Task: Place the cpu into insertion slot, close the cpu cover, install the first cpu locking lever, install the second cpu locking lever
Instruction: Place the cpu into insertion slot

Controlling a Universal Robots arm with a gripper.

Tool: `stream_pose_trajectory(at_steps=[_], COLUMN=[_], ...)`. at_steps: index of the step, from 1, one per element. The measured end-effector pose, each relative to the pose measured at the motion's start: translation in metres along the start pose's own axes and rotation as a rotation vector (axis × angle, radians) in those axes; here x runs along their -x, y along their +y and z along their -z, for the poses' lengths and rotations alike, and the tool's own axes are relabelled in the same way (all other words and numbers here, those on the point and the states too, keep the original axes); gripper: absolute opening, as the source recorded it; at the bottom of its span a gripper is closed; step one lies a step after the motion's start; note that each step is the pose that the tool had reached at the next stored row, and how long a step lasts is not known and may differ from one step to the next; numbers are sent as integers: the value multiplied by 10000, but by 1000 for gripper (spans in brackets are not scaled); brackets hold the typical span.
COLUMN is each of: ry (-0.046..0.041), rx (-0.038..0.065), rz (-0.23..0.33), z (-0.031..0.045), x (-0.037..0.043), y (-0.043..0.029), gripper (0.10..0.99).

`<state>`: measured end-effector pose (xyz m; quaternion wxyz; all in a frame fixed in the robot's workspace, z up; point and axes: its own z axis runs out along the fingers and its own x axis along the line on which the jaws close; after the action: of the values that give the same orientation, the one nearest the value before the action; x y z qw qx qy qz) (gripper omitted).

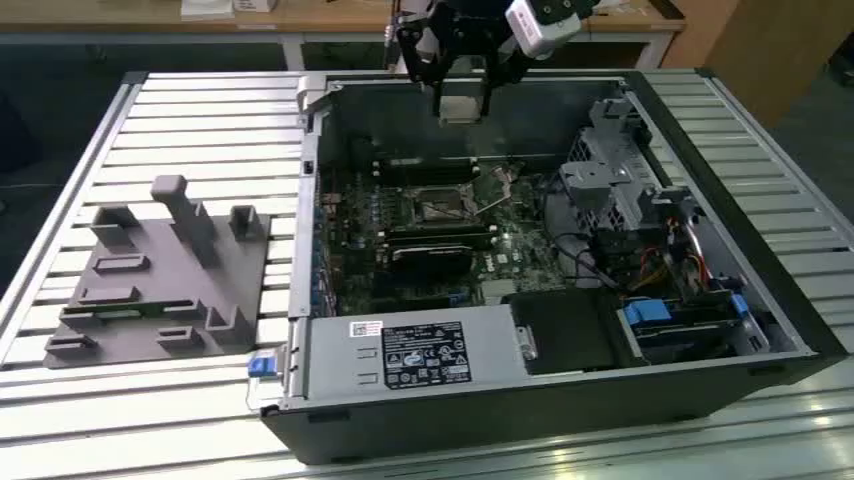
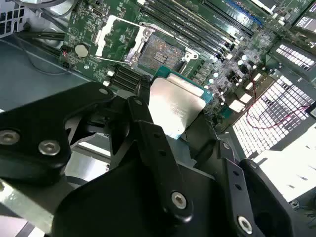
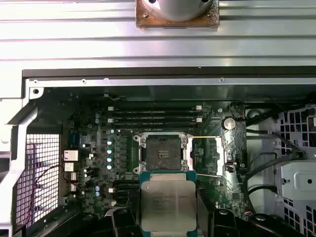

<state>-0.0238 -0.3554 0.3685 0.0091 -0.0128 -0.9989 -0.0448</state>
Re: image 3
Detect silver disk bay cage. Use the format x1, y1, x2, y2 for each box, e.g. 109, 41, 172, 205
276, 103, 316, 237

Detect silver green CPU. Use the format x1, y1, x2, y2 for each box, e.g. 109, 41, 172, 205
139, 171, 198, 237

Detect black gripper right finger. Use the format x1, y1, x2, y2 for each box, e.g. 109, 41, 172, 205
197, 190, 301, 237

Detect silver coin battery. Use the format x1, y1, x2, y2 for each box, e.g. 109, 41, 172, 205
222, 116, 237, 131

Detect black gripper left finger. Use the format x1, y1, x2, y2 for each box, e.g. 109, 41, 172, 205
110, 190, 142, 237

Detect metal CPU socket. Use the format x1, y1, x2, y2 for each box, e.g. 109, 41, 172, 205
133, 132, 195, 175

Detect black silver PC case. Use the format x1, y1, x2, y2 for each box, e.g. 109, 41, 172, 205
0, 66, 316, 237

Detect black cable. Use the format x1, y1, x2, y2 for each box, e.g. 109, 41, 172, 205
248, 151, 279, 178
247, 184, 278, 198

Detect thin red wire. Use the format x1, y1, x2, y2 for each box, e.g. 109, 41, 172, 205
29, 164, 65, 223

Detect square brown base plate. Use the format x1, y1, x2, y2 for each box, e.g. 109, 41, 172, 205
135, 0, 220, 28

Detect RAM slot black clips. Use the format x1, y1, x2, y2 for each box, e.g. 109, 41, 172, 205
114, 194, 141, 201
113, 111, 198, 117
113, 123, 198, 130
114, 179, 141, 186

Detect green motherboard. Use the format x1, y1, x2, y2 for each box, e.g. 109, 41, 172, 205
59, 97, 247, 223

